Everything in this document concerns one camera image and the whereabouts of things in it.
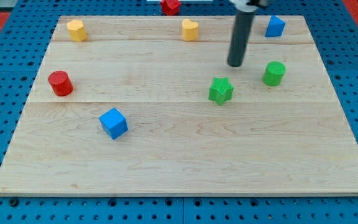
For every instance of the red star block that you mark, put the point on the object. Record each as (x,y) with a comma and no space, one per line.
(170,7)

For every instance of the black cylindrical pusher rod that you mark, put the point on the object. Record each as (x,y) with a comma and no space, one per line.
(239,38)

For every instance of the green cylinder block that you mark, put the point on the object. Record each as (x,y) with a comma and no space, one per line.
(274,73)

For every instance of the yellow heart block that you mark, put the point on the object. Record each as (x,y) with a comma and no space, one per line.
(189,30)

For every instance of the blue cube block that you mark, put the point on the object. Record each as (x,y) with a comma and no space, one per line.
(113,123)

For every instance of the light wooden board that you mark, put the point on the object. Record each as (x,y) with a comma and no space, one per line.
(290,140)

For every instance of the blue triangular prism block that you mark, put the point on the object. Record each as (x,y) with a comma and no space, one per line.
(275,27)

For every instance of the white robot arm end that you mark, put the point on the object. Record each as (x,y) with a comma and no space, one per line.
(250,5)

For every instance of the red cylinder block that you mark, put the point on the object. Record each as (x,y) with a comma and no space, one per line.
(60,83)

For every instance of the green star block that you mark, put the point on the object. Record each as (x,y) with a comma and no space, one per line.
(221,90)

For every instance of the yellow pentagon block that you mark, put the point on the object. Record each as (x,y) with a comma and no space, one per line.
(77,30)

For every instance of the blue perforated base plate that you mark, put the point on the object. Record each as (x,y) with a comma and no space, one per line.
(23,41)

